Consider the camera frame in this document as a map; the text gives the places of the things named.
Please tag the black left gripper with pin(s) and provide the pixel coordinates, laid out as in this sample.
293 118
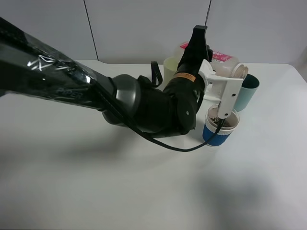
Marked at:
187 78

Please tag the clear plastic drink bottle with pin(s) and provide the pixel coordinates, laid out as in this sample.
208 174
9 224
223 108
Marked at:
222 64

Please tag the blue sleeved coffee cup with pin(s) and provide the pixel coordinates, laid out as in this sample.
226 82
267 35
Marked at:
211 125

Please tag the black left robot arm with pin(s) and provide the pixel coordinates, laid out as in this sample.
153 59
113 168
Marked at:
32 68

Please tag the pale green plastic cup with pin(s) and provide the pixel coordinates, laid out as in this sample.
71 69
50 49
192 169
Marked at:
170 67

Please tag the teal plastic cup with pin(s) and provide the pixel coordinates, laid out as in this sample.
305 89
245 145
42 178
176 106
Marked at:
247 90

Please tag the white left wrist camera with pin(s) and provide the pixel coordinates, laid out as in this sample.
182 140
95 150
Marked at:
222 89

